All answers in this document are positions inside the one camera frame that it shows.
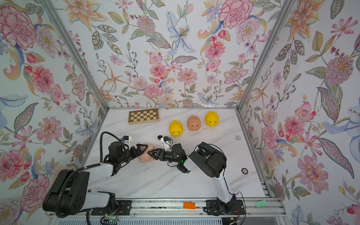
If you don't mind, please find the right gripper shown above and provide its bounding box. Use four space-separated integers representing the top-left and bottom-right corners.
149 150 182 165

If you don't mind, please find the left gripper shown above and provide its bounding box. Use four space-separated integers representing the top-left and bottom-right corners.
118 145 148 165

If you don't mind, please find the pink piggy bank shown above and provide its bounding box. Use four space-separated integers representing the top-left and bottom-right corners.
187 115 201 131
138 145 155 163

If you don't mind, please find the yellow piggy bank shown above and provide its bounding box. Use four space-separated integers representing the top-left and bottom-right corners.
169 121 183 137
205 112 219 127

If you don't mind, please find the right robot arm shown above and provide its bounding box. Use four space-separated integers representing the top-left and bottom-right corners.
148 142 236 214

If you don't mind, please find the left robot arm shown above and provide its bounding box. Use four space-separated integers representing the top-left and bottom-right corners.
42 141 149 218

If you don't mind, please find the wooden chessboard box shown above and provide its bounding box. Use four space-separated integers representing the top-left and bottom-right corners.
128 108 159 125

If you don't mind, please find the round table hole cap near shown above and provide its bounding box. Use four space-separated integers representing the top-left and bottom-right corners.
241 168 248 174

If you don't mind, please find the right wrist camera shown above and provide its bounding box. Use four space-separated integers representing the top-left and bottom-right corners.
157 136 173 151

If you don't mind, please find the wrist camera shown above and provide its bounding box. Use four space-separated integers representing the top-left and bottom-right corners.
121 136 132 148
157 136 173 151

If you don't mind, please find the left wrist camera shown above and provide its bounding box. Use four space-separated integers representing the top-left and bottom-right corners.
121 136 132 148

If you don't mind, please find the orange tag on rail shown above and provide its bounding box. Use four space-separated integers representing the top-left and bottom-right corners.
183 202 196 210

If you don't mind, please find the green connector on rail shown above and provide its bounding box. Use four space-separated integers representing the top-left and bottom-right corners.
255 200 267 208

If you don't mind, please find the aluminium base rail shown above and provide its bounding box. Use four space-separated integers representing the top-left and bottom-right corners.
44 197 287 218

